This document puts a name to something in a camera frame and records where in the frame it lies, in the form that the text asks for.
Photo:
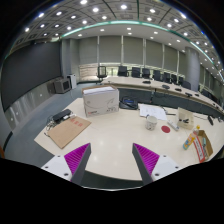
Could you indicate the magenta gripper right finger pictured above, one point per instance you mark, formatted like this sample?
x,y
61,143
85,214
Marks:
x,y
146,161

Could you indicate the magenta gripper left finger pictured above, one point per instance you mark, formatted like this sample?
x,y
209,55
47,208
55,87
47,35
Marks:
x,y
77,161

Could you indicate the brown paper envelope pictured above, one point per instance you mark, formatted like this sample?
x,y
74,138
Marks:
x,y
65,132

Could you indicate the red round coaster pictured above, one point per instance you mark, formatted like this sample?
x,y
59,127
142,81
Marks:
x,y
165,129

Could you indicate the white ceramic mug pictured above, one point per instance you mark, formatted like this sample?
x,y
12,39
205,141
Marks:
x,y
151,122

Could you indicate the white remote control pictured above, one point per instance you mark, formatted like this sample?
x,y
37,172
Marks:
x,y
173,125

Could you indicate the black power adapter box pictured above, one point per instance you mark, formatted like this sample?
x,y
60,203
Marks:
x,y
61,114

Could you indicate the yellow drink bottle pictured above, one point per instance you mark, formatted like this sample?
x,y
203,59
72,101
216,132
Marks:
x,y
189,141

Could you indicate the white paper sheets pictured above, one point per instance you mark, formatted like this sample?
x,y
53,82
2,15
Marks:
x,y
149,110

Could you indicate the clear plastic bag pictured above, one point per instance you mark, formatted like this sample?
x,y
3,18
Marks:
x,y
184,118

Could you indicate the colourful snack box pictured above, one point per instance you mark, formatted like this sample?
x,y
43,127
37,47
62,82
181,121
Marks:
x,y
203,146

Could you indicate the black bag on table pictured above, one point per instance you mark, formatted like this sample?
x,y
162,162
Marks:
x,y
128,103

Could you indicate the white cardboard box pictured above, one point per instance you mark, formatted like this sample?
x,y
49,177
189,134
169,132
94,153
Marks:
x,y
100,100

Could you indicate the long curved conference desk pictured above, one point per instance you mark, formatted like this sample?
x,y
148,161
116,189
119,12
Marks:
x,y
167,95

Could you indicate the grey cabinet on wheels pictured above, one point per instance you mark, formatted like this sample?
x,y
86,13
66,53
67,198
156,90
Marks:
x,y
62,86

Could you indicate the white small cabinet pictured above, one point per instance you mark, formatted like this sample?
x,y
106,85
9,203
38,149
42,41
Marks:
x,y
72,78

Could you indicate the black office chair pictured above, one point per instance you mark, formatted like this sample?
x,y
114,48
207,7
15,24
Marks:
x,y
157,75
122,71
146,73
136,73
101,73

